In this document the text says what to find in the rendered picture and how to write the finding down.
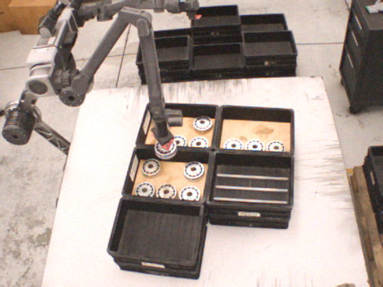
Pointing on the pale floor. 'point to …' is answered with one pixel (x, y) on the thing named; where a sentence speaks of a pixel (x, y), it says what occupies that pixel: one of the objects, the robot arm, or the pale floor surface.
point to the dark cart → (362, 57)
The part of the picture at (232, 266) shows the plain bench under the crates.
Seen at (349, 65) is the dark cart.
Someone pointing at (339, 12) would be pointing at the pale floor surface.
